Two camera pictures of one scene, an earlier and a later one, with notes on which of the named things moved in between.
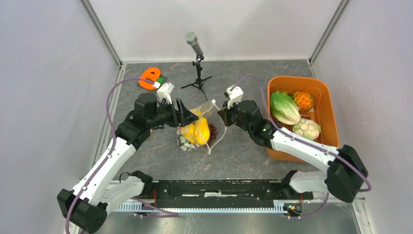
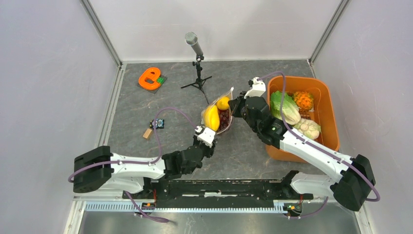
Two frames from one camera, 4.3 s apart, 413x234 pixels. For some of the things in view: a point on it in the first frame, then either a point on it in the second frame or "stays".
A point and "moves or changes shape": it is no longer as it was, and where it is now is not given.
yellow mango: [202, 132] moves or changes shape
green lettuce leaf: [284, 108] stays
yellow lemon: [189, 132] -> [222, 103]
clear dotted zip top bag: [206, 131] moves or changes shape
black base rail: [159, 191] stays
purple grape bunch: [213, 133] moves or changes shape
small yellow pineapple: [304, 100] stays
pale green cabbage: [308, 128] stays
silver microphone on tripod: [191, 39] stays
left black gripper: [184, 115] -> [210, 150]
